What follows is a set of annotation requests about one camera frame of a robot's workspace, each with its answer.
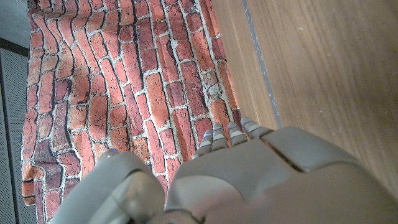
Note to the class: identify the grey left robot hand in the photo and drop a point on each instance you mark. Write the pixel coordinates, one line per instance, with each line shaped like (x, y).
(248, 180)

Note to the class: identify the grey tape outline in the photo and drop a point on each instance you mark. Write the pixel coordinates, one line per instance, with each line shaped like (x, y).
(261, 62)

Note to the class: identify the brick print backdrop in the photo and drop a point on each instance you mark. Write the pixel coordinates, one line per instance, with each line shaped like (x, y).
(124, 77)

